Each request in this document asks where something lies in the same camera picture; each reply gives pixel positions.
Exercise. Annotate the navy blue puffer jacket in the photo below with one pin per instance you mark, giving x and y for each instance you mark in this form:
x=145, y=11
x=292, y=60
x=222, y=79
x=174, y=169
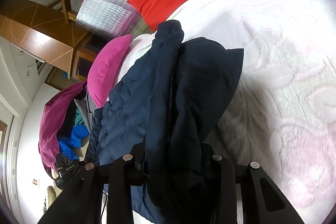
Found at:
x=169, y=100

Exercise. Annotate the white bed cover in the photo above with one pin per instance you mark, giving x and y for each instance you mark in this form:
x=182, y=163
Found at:
x=283, y=111

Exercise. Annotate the pink pillow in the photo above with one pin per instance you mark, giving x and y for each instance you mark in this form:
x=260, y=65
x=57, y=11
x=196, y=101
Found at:
x=104, y=69

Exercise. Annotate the teal garment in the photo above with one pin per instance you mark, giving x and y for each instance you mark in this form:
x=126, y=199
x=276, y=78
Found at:
x=78, y=118

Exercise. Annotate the wooden bedside cabinet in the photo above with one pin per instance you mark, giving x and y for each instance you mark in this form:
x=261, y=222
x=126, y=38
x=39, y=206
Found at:
x=44, y=33

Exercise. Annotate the grey garment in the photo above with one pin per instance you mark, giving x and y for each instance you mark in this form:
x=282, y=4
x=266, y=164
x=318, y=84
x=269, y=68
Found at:
x=86, y=107

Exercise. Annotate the bright blue garment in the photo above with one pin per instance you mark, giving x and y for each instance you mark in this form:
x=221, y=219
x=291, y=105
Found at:
x=74, y=140

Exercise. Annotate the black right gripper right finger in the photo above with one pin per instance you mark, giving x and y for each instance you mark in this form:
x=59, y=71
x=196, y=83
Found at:
x=262, y=200

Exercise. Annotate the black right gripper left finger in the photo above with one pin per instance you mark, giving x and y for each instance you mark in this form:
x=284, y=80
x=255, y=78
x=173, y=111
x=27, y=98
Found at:
x=95, y=188

